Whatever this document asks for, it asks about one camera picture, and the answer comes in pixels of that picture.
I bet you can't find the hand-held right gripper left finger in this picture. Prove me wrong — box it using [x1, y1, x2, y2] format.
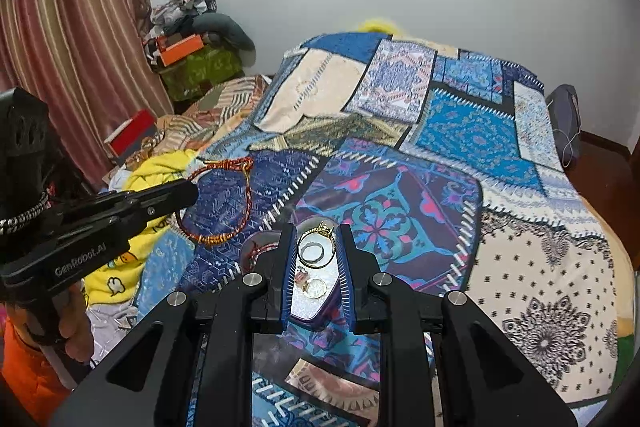
[50, 222, 299, 427]

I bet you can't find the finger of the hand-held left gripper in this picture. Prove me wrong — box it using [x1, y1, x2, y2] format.
[51, 179, 200, 214]
[49, 195, 200, 254]

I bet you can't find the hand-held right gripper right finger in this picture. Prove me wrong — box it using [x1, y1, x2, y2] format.
[335, 223, 579, 427]

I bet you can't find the thin red string bracelet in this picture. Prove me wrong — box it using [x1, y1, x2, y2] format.
[248, 240, 277, 271]

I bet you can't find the purple heart-shaped box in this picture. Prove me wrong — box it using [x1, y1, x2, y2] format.
[239, 216, 347, 329]

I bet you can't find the red braided cord bracelet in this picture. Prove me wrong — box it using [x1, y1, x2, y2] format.
[174, 156, 255, 249]

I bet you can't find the person's left forearm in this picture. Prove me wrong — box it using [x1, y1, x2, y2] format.
[0, 318, 72, 412]

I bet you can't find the person's left hand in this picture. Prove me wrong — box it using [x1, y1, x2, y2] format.
[55, 281, 96, 361]

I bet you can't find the yellow cloth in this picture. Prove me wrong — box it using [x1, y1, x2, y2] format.
[81, 149, 202, 309]

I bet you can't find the red box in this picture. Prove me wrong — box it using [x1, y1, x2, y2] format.
[103, 109, 157, 158]

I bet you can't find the light printed sheet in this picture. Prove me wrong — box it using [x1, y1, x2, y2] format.
[86, 301, 152, 364]

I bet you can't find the brown striped blanket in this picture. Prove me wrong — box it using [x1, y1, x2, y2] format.
[154, 74, 274, 168]

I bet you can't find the green patterned cloth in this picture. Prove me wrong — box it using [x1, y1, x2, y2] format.
[158, 45, 246, 104]

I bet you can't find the orange box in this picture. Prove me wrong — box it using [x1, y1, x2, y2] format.
[155, 34, 205, 68]

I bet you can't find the patchwork printed blanket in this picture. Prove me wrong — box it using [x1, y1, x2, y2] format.
[134, 31, 624, 427]

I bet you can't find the pile of papers and clothes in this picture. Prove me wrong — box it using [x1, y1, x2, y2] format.
[149, 0, 219, 38]

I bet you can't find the striped pink curtain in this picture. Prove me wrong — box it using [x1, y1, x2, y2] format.
[0, 0, 176, 188]

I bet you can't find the yellow round object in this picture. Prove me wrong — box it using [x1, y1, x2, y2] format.
[357, 19, 404, 36]

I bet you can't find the dark grey bag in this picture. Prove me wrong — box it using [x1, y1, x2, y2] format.
[544, 84, 584, 158]

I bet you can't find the beige blanket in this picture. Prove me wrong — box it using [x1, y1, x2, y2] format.
[616, 252, 637, 343]

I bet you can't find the black white braided cable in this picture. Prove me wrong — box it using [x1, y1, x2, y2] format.
[0, 189, 54, 236]

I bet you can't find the thin white cable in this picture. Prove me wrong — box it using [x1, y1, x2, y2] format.
[546, 98, 582, 168]

